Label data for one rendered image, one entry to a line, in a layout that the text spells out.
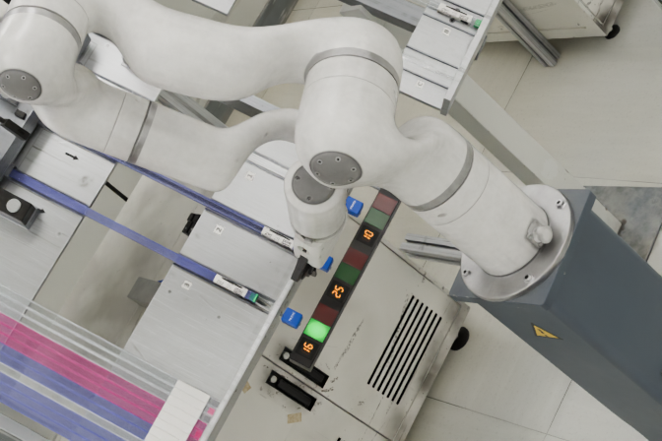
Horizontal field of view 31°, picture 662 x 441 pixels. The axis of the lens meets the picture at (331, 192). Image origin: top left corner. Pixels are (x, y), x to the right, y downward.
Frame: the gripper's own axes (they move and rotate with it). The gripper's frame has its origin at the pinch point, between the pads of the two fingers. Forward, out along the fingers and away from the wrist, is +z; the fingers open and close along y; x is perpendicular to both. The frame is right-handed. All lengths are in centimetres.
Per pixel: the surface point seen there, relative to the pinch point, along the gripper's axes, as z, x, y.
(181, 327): 10.2, 15.6, -20.8
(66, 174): 10.2, 47.1, -6.7
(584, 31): 80, -19, 96
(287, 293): 8.0, 2.4, -8.0
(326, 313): 11.1, -4.6, -7.4
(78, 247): 187, 99, 7
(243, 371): 8.0, 2.4, -22.7
